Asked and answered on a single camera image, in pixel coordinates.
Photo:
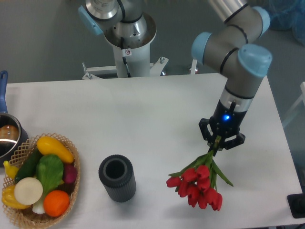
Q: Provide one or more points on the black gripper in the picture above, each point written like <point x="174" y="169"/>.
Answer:
<point x="224" y="123"/>

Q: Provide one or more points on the red tulip bouquet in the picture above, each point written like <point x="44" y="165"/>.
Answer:
<point x="197" y="181"/>

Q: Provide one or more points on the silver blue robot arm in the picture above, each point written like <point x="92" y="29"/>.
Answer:
<point x="232" y="53"/>

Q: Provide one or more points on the black device at table edge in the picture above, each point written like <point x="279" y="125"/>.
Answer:
<point x="297" y="205"/>

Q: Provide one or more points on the dark grey ribbed vase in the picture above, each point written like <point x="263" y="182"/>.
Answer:
<point x="116" y="173"/>

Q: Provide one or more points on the purple red onion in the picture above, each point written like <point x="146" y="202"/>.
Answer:
<point x="69" y="174"/>

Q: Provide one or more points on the green lettuce leaf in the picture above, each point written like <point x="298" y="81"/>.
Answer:
<point x="49" y="172"/>

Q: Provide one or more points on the yellow squash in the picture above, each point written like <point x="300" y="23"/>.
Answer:
<point x="48" y="145"/>

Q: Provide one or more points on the orange fruit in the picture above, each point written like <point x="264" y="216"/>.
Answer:
<point x="56" y="203"/>

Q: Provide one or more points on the green cucumber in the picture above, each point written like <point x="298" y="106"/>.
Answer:
<point x="28" y="168"/>

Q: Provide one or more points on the white round onion slice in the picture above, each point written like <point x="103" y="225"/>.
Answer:
<point x="28" y="191"/>

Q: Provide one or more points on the yellow bell pepper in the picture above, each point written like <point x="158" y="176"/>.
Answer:
<point x="8" y="199"/>

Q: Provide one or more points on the white frame at right edge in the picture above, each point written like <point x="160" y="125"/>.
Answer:
<point x="295" y="108"/>

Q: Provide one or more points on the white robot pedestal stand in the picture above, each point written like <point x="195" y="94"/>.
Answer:
<point x="129" y="63"/>

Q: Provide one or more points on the blue handled saucepan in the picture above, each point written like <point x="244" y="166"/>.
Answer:
<point x="12" y="134"/>

